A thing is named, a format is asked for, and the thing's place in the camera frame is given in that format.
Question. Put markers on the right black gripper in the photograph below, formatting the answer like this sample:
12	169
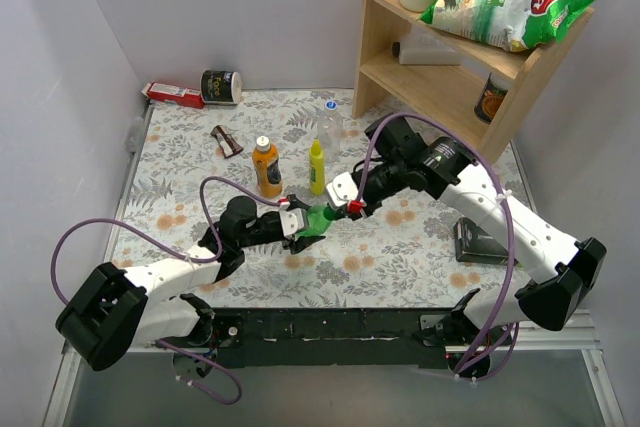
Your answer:
364	210

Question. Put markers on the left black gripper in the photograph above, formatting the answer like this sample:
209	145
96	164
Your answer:
296	240

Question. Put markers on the green plastic bottle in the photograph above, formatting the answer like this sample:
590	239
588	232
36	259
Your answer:
319	218

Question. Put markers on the orange juice bottle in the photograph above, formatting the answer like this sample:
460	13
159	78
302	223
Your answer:
265	159

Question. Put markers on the clear plastic bottle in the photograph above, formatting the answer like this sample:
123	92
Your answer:
330	126

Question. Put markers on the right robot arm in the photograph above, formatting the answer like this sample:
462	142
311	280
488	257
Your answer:
561	269

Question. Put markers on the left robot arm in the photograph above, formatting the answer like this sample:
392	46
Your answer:
115	309

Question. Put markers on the yellow squeeze bottle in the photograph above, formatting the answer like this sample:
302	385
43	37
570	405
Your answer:
317	168

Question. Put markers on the brown snack wrapper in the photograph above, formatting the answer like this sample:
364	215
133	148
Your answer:
227	143

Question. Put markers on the black green box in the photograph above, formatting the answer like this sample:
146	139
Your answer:
474	245

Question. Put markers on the wooden shelf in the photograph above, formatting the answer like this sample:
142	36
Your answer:
447	94

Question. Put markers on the black cylindrical can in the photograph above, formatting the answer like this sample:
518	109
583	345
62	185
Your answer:
221	87

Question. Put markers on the dark tin can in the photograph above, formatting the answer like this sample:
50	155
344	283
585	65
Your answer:
491	98

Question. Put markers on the red white box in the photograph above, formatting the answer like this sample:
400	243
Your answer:
185	97

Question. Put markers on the green chips bag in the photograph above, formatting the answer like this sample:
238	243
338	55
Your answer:
512	25

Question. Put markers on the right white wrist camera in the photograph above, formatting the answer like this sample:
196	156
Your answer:
341	193

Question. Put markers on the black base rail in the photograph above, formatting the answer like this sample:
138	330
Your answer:
271	336

